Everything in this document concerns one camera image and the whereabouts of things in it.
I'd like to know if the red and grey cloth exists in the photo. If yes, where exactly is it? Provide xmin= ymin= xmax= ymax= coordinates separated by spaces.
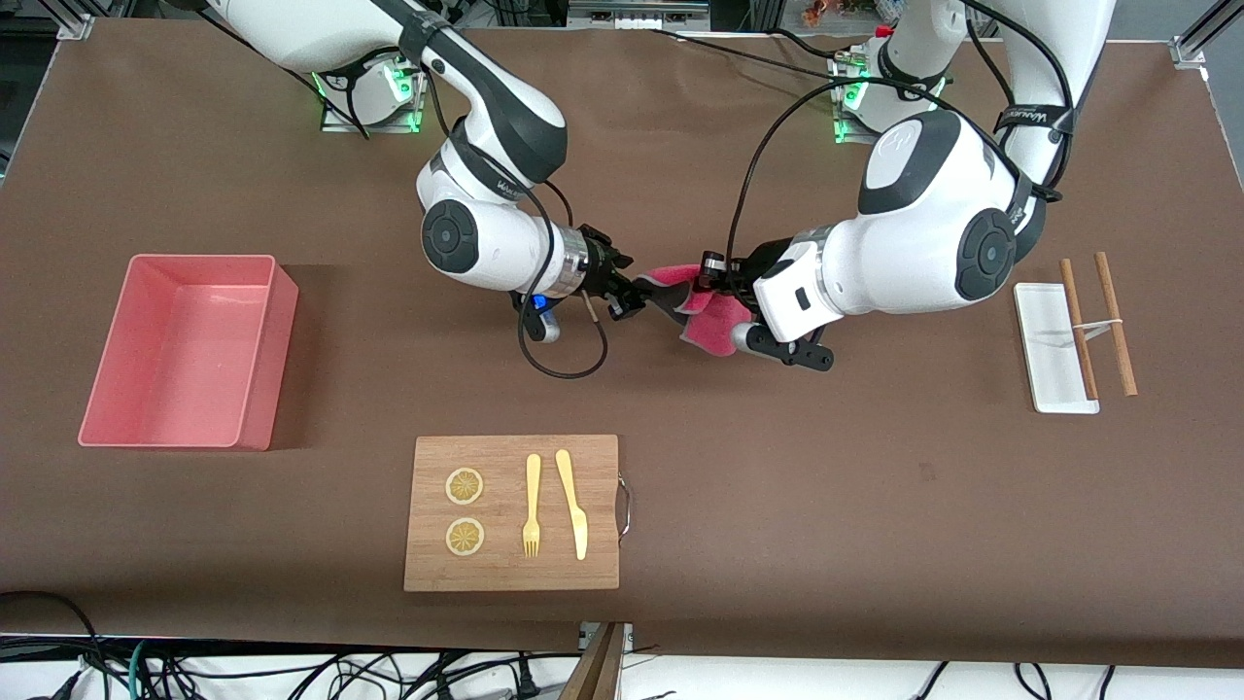
xmin=637 ymin=264 xmax=766 ymax=359

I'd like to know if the yellow plastic fork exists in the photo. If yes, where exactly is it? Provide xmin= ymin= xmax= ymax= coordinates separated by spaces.
xmin=522 ymin=453 xmax=543 ymax=559

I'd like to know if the brown table cover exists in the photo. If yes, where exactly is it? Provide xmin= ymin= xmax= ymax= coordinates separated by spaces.
xmin=0 ymin=17 xmax=1244 ymax=670

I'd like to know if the wooden cutting board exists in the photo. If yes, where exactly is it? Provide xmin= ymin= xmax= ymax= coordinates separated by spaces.
xmin=403 ymin=434 xmax=633 ymax=593

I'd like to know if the yellow plastic knife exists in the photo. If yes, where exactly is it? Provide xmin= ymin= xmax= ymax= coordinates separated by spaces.
xmin=554 ymin=448 xmax=590 ymax=562

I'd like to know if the grey background device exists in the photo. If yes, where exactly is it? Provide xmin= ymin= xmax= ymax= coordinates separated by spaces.
xmin=567 ymin=0 xmax=712 ymax=30

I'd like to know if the white rectangular rack tray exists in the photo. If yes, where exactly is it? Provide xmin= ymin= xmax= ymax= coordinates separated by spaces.
xmin=1013 ymin=282 xmax=1101 ymax=416

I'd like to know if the wooden plank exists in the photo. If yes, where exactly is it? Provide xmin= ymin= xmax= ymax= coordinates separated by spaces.
xmin=557 ymin=622 xmax=628 ymax=700

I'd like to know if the pink plastic bin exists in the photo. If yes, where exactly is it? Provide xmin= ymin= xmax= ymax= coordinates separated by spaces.
xmin=78 ymin=254 xmax=300 ymax=452

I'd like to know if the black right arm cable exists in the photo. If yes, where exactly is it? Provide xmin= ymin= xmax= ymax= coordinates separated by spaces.
xmin=199 ymin=0 xmax=610 ymax=380

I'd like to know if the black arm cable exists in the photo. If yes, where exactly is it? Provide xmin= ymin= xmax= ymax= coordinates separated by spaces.
xmin=724 ymin=0 xmax=1078 ymax=283
xmin=199 ymin=0 xmax=610 ymax=380

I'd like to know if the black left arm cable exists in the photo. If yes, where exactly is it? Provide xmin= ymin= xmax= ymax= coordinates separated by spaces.
xmin=724 ymin=0 xmax=1078 ymax=283

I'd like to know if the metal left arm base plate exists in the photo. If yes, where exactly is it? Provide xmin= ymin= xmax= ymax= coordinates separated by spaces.
xmin=833 ymin=53 xmax=900 ymax=147

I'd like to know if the long black table cable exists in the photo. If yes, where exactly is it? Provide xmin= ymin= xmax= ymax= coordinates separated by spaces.
xmin=649 ymin=27 xmax=851 ymax=84

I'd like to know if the short black table cable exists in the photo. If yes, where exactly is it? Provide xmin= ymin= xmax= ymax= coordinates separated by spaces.
xmin=773 ymin=27 xmax=856 ymax=61

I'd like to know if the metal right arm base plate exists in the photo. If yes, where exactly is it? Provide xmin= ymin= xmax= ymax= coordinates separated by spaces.
xmin=321 ymin=70 xmax=431 ymax=134

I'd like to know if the thick black looped cable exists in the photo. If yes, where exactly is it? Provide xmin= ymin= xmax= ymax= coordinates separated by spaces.
xmin=0 ymin=590 xmax=108 ymax=700

